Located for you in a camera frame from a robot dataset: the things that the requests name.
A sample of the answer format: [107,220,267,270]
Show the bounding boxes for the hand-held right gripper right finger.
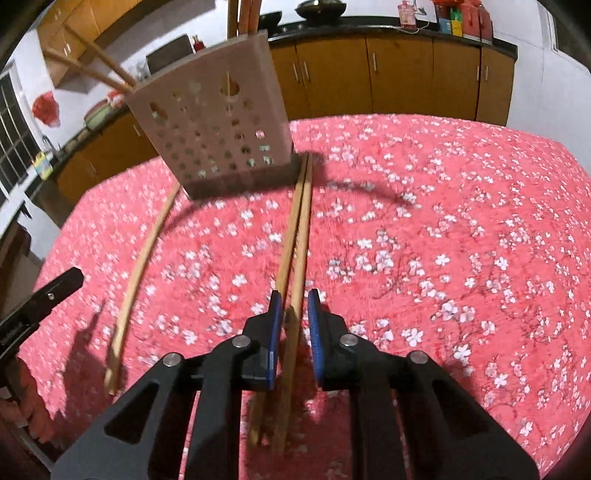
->
[307,288,541,480]

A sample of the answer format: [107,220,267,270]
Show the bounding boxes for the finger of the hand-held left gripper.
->
[25,267,85,326]

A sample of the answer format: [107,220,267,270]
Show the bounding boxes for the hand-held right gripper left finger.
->
[50,290,283,480]

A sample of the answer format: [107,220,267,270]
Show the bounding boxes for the beige perforated chopstick holder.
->
[124,30,296,200]

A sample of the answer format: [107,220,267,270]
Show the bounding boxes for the yellow detergent bottle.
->
[32,152,54,180]

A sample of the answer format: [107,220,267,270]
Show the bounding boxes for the barred window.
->
[0,69,44,204]

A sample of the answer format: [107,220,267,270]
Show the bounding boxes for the green basin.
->
[84,99,116,129]

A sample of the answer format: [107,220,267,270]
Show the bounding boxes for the red hanging plastic bag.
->
[31,91,61,126]

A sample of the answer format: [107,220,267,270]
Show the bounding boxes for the dark cutting board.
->
[145,33,194,72]

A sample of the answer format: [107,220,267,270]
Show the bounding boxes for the wooden base cabinets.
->
[55,32,515,204]

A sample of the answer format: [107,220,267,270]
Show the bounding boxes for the chopsticks inside holder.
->
[37,0,153,88]

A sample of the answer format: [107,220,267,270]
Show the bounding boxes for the black kitchen countertop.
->
[21,16,519,199]

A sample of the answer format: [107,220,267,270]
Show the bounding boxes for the black wok with lid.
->
[295,0,347,19]

